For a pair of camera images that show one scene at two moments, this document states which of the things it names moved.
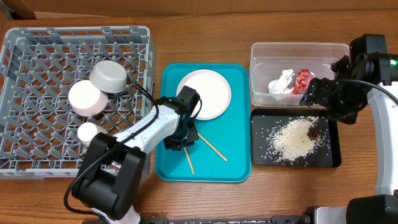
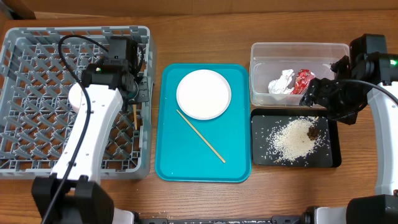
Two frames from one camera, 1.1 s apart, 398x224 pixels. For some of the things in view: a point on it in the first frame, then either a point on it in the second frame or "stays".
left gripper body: [175, 143] to [142, 90]
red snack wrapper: [303, 77] stays
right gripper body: [342, 102] stays
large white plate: [213, 89] stays
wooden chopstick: [189, 160] to [135, 117]
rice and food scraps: [294, 140] stays
